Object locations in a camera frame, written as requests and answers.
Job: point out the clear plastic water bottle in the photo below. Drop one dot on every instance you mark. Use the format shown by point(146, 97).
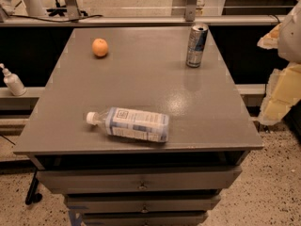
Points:
point(132, 123)

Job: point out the grey drawer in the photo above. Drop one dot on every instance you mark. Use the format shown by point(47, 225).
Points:
point(192, 218)
point(143, 203)
point(138, 180)

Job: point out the silver blue redbull can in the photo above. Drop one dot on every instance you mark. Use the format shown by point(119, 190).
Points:
point(196, 44)

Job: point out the black caster wheel leg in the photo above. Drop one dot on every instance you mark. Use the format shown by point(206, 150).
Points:
point(32, 195)

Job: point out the grey drawer cabinet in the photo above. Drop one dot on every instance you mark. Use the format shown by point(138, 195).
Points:
point(144, 69)

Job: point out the top grey drawer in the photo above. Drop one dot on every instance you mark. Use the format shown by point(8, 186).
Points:
point(138, 180)

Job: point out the white pump dispenser bottle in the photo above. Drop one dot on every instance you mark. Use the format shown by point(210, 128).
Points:
point(13, 82)

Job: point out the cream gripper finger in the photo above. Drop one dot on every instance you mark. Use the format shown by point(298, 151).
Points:
point(270, 40)
point(283, 91)

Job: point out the bottom grey drawer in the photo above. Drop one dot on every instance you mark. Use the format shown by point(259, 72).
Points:
point(192, 218)

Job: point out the orange fruit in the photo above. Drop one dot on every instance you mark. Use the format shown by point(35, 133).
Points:
point(99, 47)

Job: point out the middle grey drawer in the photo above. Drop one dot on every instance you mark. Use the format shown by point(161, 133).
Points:
point(143, 203)

